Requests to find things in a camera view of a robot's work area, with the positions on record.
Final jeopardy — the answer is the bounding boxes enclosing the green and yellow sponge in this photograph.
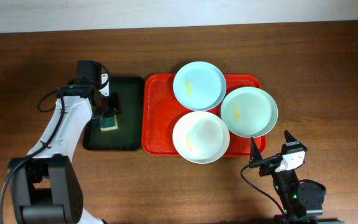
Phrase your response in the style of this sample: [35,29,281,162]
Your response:
[100,115,118,131]

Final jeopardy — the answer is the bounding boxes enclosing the pale green plate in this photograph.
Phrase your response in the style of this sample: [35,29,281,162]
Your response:
[221,86,278,138]

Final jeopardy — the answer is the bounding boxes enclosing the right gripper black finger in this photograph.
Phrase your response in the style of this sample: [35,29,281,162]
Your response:
[249,137,263,168]
[283,130,308,151]

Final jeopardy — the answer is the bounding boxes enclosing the black water tray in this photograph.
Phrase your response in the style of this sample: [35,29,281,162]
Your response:
[83,77,145,151]

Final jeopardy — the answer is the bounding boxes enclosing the light blue plate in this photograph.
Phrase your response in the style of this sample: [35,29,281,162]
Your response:
[173,61,227,111]

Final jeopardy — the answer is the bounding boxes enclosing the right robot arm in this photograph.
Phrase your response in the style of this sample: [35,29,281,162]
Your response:
[241,130,342,223]

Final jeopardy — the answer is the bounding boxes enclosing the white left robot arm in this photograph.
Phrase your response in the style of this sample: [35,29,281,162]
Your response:
[2,86,108,223]

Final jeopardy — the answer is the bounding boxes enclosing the white plate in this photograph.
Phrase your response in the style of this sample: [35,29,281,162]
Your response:
[172,111,230,164]

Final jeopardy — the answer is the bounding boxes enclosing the red serving tray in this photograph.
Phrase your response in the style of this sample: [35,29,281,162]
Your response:
[141,73,267,157]

